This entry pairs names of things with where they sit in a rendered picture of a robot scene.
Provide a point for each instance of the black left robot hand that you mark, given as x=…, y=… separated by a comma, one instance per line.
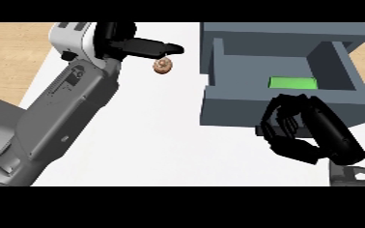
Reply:
x=142, y=47

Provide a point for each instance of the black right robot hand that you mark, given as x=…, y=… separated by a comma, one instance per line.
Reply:
x=328, y=128

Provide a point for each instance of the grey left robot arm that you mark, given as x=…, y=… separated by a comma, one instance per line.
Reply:
x=60, y=109

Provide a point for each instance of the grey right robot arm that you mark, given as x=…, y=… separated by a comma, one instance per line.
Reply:
x=346, y=175

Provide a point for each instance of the small brown cup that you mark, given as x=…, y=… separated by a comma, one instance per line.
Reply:
x=162, y=66

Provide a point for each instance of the blue-grey drawer front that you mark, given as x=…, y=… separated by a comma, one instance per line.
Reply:
x=227, y=109

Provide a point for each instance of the blue-grey open drawer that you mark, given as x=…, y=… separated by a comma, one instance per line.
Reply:
x=251, y=69

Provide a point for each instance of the green flat block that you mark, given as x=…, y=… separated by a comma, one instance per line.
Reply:
x=291, y=83

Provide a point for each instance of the blue-grey cabinet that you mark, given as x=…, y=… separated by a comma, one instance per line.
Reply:
x=285, y=30

